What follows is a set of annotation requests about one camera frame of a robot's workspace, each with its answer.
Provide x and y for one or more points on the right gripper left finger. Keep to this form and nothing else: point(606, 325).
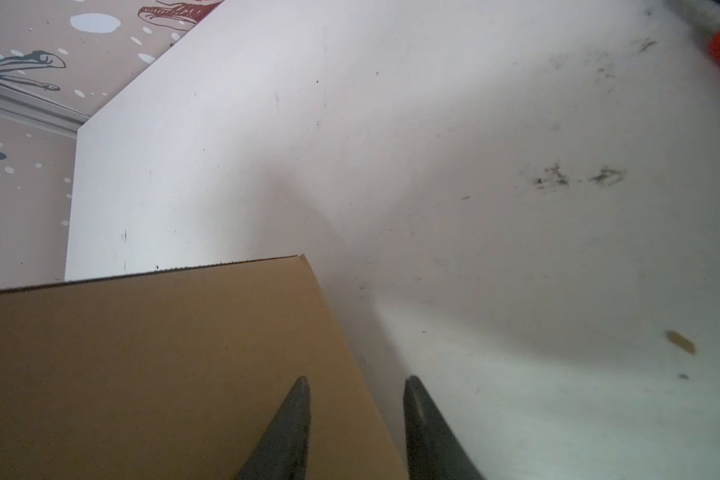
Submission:
point(282, 451)

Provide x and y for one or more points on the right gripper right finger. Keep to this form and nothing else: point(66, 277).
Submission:
point(432, 450)

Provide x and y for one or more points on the brown cardboard express box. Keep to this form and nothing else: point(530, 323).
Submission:
point(177, 374)

